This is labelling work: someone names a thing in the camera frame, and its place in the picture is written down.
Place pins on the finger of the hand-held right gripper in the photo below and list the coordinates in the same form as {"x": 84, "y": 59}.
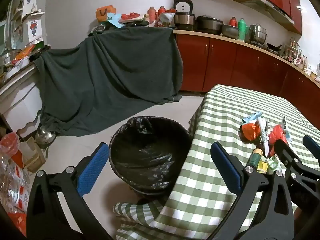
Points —
{"x": 283, "y": 147}
{"x": 310, "y": 142}

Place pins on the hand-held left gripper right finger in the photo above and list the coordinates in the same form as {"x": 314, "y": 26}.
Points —
{"x": 225, "y": 165}

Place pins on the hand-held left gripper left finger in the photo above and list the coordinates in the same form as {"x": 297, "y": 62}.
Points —
{"x": 92, "y": 170}

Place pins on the green white wrapper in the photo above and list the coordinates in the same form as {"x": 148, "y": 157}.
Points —
{"x": 273, "y": 162}

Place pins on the white long wrapper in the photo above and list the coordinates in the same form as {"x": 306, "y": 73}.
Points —
{"x": 262, "y": 130}

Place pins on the yellow wrapper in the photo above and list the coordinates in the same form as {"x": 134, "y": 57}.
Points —
{"x": 263, "y": 166}

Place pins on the small green bottle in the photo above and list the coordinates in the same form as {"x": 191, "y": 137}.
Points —
{"x": 254, "y": 158}

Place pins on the orange plastic bag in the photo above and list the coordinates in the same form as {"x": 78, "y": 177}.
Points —
{"x": 250, "y": 131}

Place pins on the trash bin with black bag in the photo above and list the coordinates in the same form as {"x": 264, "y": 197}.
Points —
{"x": 140, "y": 155}

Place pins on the silver strip packet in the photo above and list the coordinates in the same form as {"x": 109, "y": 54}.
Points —
{"x": 285, "y": 126}

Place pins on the light blue wrapper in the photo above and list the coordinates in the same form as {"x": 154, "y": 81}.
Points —
{"x": 252, "y": 117}

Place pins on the green white checked tablecloth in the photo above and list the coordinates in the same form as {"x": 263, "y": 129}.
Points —
{"x": 225, "y": 110}

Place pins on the steel bowl on floor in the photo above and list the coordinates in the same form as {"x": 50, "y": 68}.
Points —
{"x": 45, "y": 135}

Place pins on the small cardboard box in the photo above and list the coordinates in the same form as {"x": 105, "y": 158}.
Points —
{"x": 33, "y": 155}

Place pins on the clear plastic bottles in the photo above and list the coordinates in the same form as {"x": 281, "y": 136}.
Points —
{"x": 12, "y": 180}

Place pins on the row of condiment jars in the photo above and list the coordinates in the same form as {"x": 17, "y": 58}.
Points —
{"x": 291, "y": 50}

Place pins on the dark green cloth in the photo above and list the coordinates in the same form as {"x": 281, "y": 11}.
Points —
{"x": 100, "y": 75}

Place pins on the black wok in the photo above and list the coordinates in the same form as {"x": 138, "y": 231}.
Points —
{"x": 273, "y": 47}

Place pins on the red base cabinets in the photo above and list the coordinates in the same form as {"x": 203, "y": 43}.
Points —
{"x": 225, "y": 62}

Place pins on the white side cabinet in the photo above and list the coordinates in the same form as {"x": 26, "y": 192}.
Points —
{"x": 17, "y": 100}

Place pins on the steel steamer pot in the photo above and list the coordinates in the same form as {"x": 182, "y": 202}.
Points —
{"x": 258, "y": 33}

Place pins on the green thermos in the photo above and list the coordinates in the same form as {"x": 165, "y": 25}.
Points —
{"x": 242, "y": 30}

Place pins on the orange packet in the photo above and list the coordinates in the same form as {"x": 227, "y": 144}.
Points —
{"x": 25, "y": 52}

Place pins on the small red thermos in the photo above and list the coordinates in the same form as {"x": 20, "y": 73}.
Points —
{"x": 233, "y": 21}

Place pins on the steel range hood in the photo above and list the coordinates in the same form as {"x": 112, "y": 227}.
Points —
{"x": 270, "y": 7}

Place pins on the black pressure cooker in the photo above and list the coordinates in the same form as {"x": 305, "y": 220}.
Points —
{"x": 208, "y": 25}

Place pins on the dark round object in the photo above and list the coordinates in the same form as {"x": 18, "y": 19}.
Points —
{"x": 98, "y": 28}

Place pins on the light blue paper bag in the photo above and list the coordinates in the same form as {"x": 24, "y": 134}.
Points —
{"x": 115, "y": 20}

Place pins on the rice cooker with open lid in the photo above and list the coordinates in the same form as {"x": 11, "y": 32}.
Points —
{"x": 183, "y": 17}

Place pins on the orange paper bag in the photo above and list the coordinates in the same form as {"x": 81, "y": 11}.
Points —
{"x": 103, "y": 13}

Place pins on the snack bag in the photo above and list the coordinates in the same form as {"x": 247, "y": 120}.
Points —
{"x": 165, "y": 18}

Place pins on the red flat packet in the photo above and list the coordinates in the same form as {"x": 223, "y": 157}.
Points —
{"x": 130, "y": 15}

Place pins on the orange thermos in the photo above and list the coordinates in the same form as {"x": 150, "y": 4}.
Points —
{"x": 151, "y": 13}

